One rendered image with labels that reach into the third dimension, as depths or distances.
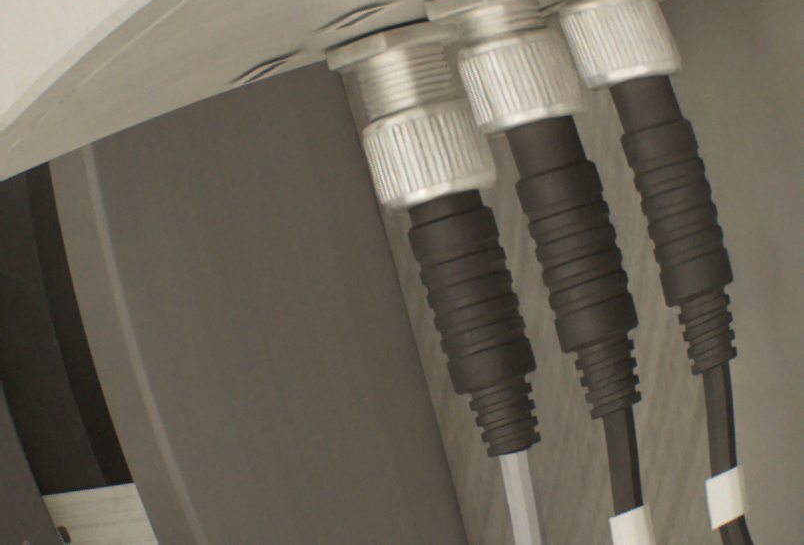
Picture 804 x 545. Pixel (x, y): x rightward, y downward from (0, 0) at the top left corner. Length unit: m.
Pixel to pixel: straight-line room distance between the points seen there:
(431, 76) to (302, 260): 0.11
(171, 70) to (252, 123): 0.15
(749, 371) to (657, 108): 0.08
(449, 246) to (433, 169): 0.01
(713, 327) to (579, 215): 0.04
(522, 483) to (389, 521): 0.11
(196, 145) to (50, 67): 0.22
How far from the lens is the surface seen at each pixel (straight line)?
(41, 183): 1.72
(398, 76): 0.68
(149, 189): 0.77
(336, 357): 0.78
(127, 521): 1.63
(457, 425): 0.78
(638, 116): 0.61
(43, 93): 0.57
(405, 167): 0.67
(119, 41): 0.55
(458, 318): 0.67
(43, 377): 1.64
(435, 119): 0.67
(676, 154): 0.61
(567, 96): 0.64
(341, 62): 0.68
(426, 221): 0.68
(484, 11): 0.64
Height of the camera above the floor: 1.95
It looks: 40 degrees down
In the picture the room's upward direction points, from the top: 5 degrees clockwise
